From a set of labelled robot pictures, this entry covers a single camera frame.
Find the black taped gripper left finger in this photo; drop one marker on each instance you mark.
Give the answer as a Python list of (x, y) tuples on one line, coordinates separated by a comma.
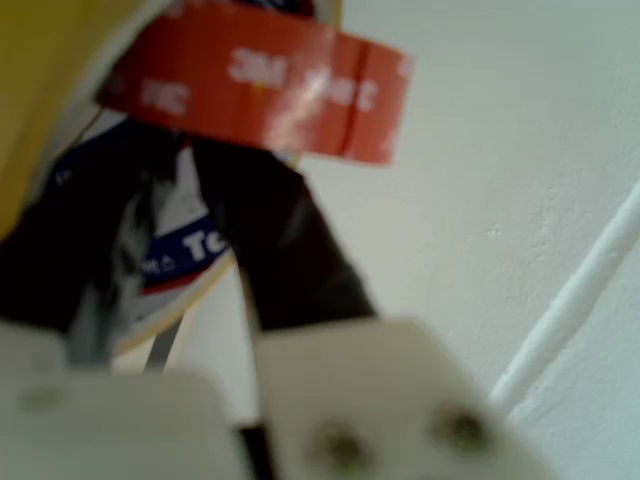
[(55, 280)]

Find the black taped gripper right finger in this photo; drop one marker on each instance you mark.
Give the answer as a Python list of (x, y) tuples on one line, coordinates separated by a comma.
[(300, 260)]

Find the red 3M tape roll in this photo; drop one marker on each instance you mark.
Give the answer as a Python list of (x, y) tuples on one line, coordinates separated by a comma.
[(260, 85)]

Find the large yellow packing tape roll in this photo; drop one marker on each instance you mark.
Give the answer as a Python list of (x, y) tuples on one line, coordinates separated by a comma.
[(45, 75)]

